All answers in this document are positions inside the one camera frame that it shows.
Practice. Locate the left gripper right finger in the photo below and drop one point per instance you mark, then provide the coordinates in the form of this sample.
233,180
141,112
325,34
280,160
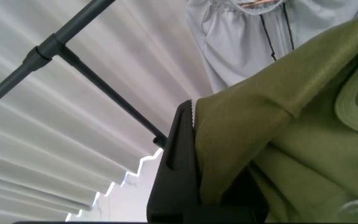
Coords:
247,199

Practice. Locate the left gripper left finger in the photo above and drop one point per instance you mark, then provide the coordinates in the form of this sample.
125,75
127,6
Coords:
176,180

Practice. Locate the green garment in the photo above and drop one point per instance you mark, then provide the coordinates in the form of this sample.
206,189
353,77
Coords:
275,124

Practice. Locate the pale grey shorts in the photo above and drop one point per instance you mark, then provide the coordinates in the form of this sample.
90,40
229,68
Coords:
235,46

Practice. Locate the pink clothes hanger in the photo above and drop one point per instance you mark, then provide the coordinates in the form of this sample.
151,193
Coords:
256,3

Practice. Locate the black clothes rack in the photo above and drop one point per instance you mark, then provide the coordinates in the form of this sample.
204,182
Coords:
73,62

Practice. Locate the white curtain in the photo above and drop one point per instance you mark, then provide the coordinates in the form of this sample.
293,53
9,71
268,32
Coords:
73,124

